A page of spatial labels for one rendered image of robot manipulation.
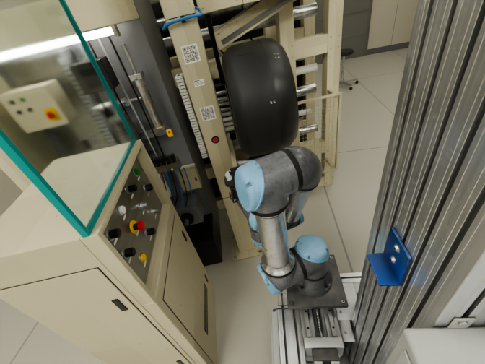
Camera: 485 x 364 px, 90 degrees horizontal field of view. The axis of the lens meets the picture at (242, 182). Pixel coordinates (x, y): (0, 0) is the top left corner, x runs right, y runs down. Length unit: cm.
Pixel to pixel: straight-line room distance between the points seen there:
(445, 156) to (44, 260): 90
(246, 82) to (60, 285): 100
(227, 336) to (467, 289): 155
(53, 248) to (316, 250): 78
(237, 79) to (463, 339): 106
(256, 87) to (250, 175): 66
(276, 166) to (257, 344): 138
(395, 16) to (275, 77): 605
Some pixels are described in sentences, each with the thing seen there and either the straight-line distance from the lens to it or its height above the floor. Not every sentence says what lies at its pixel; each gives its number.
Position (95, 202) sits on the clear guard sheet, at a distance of 82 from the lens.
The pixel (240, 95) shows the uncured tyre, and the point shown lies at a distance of 116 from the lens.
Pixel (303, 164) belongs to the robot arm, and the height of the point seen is 134.
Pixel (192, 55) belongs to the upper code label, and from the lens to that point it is 129.
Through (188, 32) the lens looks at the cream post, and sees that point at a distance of 128.
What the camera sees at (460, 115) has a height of 153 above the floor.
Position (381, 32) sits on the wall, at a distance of 707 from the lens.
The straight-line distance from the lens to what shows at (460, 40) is 38.
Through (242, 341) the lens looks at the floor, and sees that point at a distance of 181.
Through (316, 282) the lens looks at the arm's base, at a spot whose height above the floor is 79.
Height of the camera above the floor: 169
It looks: 37 degrees down
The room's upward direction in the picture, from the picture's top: 13 degrees counter-clockwise
